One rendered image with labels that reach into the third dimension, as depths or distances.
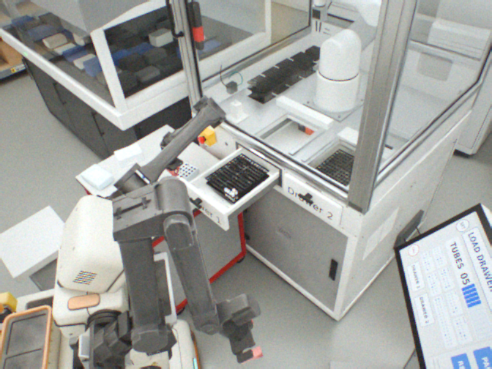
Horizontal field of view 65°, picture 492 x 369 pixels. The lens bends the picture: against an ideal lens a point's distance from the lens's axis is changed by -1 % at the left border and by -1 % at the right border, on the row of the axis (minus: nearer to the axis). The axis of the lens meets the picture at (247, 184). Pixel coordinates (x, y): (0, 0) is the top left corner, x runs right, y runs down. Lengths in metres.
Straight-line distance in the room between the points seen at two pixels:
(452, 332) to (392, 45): 0.76
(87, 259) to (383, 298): 1.83
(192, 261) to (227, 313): 0.26
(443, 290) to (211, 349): 1.36
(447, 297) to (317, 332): 1.16
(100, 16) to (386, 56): 1.33
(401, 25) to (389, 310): 1.69
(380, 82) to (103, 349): 0.98
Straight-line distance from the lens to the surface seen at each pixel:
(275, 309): 2.33
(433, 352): 1.23
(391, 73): 1.15
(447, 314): 1.23
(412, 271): 1.34
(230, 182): 1.68
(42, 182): 3.49
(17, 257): 1.93
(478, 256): 1.25
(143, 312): 0.87
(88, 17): 2.00
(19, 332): 1.52
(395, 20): 1.10
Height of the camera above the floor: 2.08
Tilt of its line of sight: 45 degrees down
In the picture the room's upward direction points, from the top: 5 degrees counter-clockwise
